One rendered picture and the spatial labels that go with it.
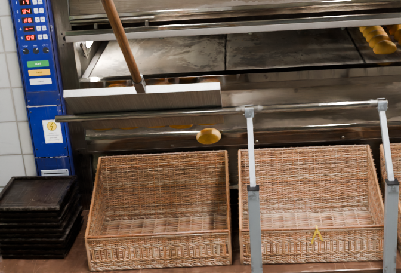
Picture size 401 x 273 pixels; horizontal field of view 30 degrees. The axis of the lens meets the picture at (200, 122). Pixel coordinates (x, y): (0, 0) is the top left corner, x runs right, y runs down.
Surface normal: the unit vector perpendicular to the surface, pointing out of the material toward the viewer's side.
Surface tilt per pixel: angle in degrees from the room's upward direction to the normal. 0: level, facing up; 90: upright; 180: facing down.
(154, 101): 139
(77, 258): 0
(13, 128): 90
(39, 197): 0
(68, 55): 90
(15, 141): 90
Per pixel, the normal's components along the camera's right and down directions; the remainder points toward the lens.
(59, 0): -0.04, 0.37
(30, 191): -0.07, -0.93
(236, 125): -0.06, 0.04
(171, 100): 0.03, 0.95
